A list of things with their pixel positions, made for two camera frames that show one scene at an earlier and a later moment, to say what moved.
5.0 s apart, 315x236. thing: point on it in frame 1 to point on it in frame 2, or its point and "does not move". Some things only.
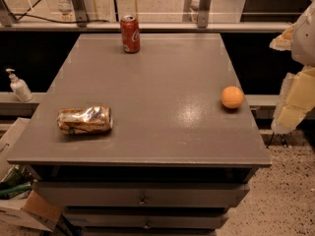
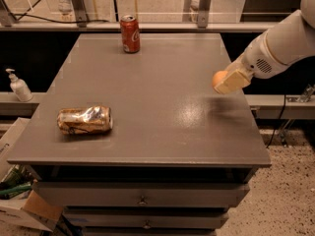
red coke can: [130, 33] does not move
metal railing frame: [82, 23] does not move
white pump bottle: [20, 87] does not move
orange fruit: [232, 96] to [218, 77]
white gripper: [305, 38] to [256, 58]
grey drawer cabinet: [174, 159] does not move
